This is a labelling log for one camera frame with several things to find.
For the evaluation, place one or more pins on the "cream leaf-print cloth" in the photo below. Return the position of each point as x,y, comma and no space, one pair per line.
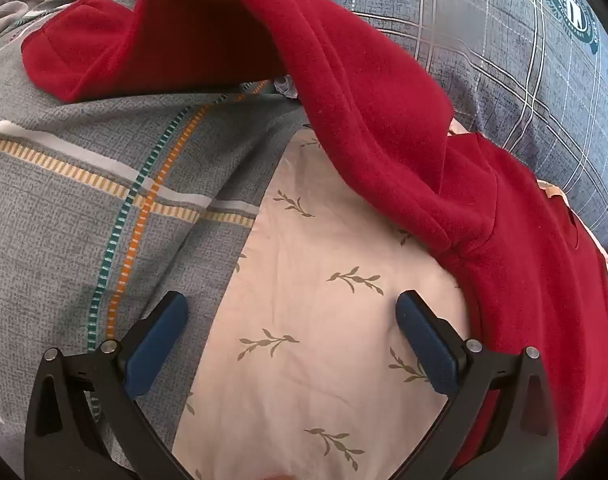
309,240

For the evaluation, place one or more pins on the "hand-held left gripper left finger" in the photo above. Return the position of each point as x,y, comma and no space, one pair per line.
156,350

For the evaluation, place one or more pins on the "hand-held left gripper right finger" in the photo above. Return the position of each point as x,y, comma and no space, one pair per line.
431,345

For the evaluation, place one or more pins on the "red fleece garment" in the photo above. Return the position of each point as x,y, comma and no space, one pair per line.
359,85

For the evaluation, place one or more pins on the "grey plaid bedsheet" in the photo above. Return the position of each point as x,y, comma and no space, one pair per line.
58,210

